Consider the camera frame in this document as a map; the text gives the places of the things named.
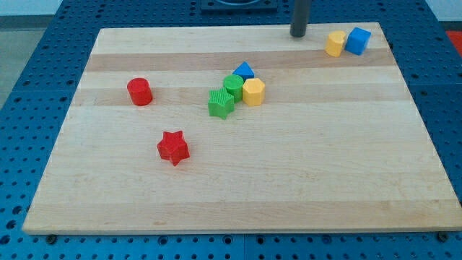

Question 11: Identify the blue cube block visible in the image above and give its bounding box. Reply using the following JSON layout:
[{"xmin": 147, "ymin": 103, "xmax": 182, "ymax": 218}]
[{"xmin": 344, "ymin": 27, "xmax": 372, "ymax": 56}]

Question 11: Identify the yellow hexagon block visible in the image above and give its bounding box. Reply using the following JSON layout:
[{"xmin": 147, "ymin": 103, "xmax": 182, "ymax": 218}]
[{"xmin": 242, "ymin": 78, "xmax": 266, "ymax": 106}]

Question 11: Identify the wooden board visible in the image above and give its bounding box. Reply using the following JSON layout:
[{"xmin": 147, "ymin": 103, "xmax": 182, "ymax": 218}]
[{"xmin": 22, "ymin": 22, "xmax": 461, "ymax": 235}]

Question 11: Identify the green star block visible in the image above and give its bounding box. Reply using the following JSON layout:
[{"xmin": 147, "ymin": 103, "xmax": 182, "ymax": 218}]
[{"xmin": 208, "ymin": 88, "xmax": 235, "ymax": 120}]

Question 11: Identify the green cylinder block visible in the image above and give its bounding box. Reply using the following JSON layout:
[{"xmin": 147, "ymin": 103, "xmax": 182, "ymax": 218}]
[{"xmin": 223, "ymin": 74, "xmax": 244, "ymax": 103}]

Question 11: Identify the red star block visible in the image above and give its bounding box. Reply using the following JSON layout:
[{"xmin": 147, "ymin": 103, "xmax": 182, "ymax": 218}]
[{"xmin": 157, "ymin": 131, "xmax": 190, "ymax": 166}]

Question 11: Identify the blue triangle block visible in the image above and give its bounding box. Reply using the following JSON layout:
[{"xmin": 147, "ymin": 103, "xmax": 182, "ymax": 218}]
[{"xmin": 233, "ymin": 61, "xmax": 255, "ymax": 81}]

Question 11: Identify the red cylinder block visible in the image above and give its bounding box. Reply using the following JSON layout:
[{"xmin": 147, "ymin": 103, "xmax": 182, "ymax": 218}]
[{"xmin": 127, "ymin": 78, "xmax": 153, "ymax": 106}]

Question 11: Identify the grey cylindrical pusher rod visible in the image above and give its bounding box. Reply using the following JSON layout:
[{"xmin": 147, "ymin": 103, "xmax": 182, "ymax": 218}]
[{"xmin": 290, "ymin": 0, "xmax": 312, "ymax": 38}]

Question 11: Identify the yellow heart block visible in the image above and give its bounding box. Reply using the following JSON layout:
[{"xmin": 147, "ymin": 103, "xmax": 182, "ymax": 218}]
[{"xmin": 324, "ymin": 30, "xmax": 347, "ymax": 57}]

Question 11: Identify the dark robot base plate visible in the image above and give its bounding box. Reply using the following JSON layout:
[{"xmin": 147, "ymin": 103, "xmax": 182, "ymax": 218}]
[{"xmin": 198, "ymin": 0, "xmax": 278, "ymax": 12}]

